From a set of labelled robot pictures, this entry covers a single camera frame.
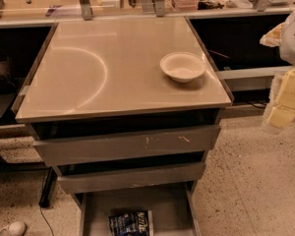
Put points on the grey middle drawer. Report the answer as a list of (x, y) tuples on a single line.
[(132, 178)]

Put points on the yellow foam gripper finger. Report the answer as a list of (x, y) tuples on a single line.
[(280, 111), (273, 37)]

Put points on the metal bracket left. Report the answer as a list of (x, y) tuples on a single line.
[(86, 9)]

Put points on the white shoe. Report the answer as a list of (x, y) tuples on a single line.
[(17, 228)]

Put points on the blue chip bag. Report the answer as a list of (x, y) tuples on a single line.
[(133, 223)]

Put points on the grey open bottom drawer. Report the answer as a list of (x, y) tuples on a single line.
[(170, 206)]

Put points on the grey drawer cabinet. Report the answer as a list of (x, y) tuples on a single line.
[(103, 77)]

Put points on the metal bracket middle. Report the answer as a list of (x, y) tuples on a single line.
[(159, 0)]

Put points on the white bowl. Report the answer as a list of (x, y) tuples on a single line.
[(182, 67)]

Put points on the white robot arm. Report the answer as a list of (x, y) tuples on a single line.
[(286, 50)]

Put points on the grey top drawer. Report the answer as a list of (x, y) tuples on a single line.
[(126, 145)]

